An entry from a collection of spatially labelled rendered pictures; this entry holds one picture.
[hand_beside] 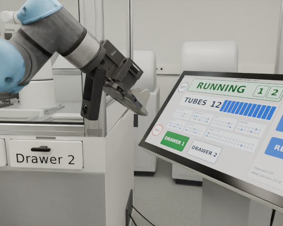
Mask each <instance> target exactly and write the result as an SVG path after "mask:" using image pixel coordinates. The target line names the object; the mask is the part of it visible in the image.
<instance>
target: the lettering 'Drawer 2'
mask: <svg viewBox="0 0 283 226"><path fill-rule="evenodd" d="M18 155H22V154H16V156H17V162H23V161H24V156H23V155H22V157H23V160H22V161H18ZM69 156H72V157H73V159H72V160H71V161H70V162H69V164H74V163H71V162H72V161H73V160H74V156H73V155H69ZM69 156H68V157H69ZM28 157H30V156H28ZM28 157H27V156H26V158H27V163H28ZM32 157H35V156H32ZM35 158H36V159H32V163H38V162H37V157H35ZM39 158H40V157H39ZM52 158H55V157H51V158H50V162H51V163H52V164H56V163H53V162H52V161H56V158H55V160H51V159H52ZM60 158H62V157H58V161H59V164H60ZM33 160H36V162H33ZM43 160H44V161H45V163H47V161H48V157H47V160H45V157H43V159H42V160H41V158H40V161H41V163H43Z"/></svg>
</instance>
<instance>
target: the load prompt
mask: <svg viewBox="0 0 283 226"><path fill-rule="evenodd" d="M187 91H192V92H199V93H207V94H215V95H222V96H233V97H241V98H248V99H256V100H266V101H274V102H280V101H281V99H282V97H283V84H276V83H256V82H241V81H228V80H214V79H200V78H194V79H193V81H192V83H191V84H190V86H189V88H188V89H187Z"/></svg>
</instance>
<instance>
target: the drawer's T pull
mask: <svg viewBox="0 0 283 226"><path fill-rule="evenodd" d="M31 151H32V152H50V151H51V149H50V148H48V146H40V147H38V148H31Z"/></svg>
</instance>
